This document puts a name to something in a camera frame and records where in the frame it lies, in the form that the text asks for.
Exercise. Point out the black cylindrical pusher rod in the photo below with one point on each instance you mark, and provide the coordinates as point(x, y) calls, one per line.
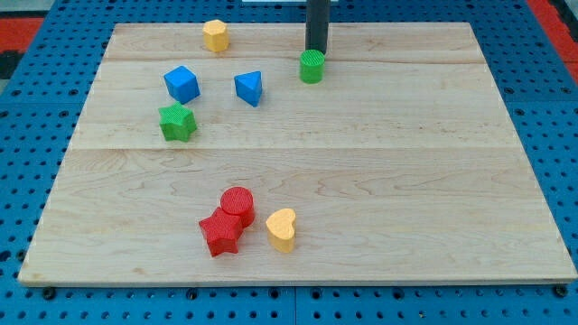
point(317, 25)

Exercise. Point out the green star block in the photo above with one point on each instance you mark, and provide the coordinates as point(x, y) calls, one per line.
point(177, 122)

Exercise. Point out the red star block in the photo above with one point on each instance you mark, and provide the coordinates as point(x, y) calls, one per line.
point(221, 232)

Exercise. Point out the green cylinder block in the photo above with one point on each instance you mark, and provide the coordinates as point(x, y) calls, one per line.
point(311, 66)

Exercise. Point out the blue triangular prism block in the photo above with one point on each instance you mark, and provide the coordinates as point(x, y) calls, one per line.
point(248, 87)

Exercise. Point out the yellow hexagon block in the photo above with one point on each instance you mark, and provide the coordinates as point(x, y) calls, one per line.
point(215, 35)

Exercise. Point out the blue cube block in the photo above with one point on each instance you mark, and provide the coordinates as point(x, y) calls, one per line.
point(182, 84)

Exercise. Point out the light wooden board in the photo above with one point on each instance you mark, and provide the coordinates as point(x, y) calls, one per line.
point(402, 165)

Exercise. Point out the red cylinder block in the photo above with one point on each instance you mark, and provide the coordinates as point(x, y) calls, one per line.
point(239, 201)

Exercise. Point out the yellow heart block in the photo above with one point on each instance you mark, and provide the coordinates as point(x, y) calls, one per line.
point(281, 230)

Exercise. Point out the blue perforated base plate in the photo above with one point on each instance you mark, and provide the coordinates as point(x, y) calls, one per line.
point(42, 102)

